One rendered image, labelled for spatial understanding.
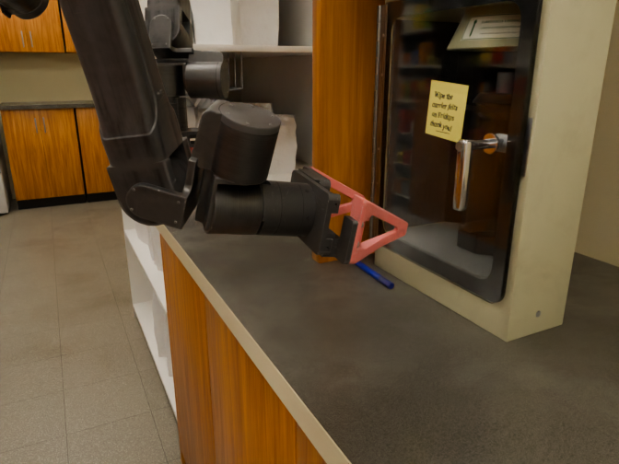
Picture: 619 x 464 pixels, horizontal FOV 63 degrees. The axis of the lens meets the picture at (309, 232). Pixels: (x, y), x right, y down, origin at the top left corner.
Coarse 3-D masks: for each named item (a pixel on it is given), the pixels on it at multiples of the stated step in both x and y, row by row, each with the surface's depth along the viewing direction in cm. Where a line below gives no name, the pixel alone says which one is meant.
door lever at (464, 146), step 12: (456, 144) 63; (468, 144) 62; (480, 144) 63; (492, 144) 64; (468, 156) 62; (456, 168) 64; (468, 168) 63; (456, 180) 64; (468, 180) 63; (456, 192) 64; (468, 192) 64; (456, 204) 64
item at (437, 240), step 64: (448, 0) 68; (512, 0) 59; (448, 64) 69; (512, 64) 60; (384, 128) 85; (512, 128) 61; (384, 192) 87; (448, 192) 73; (512, 192) 62; (448, 256) 75
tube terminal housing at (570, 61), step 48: (576, 0) 57; (576, 48) 59; (576, 96) 61; (576, 144) 64; (528, 192) 62; (576, 192) 66; (528, 240) 65; (576, 240) 69; (432, 288) 81; (528, 288) 67
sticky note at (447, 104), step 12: (432, 84) 73; (444, 84) 71; (456, 84) 68; (432, 96) 73; (444, 96) 71; (456, 96) 69; (432, 108) 73; (444, 108) 71; (456, 108) 69; (432, 120) 74; (444, 120) 71; (456, 120) 69; (432, 132) 74; (444, 132) 72; (456, 132) 70
